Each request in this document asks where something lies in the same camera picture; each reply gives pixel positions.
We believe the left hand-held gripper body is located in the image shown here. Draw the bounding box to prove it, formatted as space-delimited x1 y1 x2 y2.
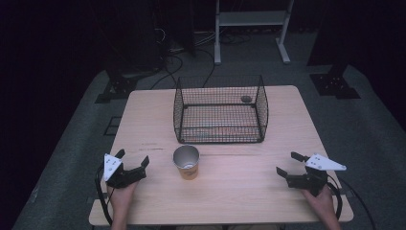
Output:
103 153 147 190

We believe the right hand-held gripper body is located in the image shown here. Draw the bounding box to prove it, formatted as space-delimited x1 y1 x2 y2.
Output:
286 152 348 196

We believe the metal cup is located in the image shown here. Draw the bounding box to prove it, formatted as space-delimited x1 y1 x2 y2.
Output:
172 144 201 181

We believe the black wire basket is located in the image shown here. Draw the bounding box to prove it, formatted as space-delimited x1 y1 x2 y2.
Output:
172 75 269 145

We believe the person's left hand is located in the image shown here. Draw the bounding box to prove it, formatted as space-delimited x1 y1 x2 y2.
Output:
106 181 139 221

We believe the person's right hand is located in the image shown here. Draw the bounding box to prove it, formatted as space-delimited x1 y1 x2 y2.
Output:
301 185 337 222

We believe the black metal stand base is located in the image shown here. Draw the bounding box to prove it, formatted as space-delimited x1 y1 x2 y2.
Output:
308 61 362 101
94 61 143 104

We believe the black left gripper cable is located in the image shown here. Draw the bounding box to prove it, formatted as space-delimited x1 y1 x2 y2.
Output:
94 163 114 226

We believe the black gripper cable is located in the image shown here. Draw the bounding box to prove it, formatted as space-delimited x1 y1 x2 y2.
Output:
94 163 114 226
326 174 345 221

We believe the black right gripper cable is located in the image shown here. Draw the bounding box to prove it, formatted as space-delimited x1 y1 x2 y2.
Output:
326 174 345 221

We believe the thin black cable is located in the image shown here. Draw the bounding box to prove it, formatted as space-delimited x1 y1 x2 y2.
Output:
337 176 378 230

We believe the black floor cable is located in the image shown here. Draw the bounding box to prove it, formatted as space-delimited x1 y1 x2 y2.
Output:
149 53 185 91
193 47 216 88

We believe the white metal stand frame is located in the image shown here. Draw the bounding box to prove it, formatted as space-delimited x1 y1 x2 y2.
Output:
214 0 295 66

